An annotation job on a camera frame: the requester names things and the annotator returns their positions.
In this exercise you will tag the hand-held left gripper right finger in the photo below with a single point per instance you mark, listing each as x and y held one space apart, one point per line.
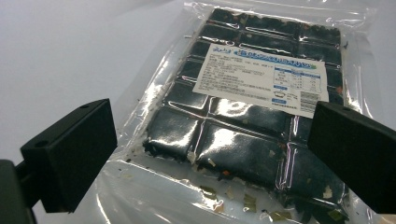
355 149

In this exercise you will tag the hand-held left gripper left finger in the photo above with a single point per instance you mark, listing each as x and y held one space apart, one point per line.
71 149

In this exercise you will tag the clear bag of dried seaweed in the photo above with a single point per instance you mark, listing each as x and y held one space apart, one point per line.
236 130

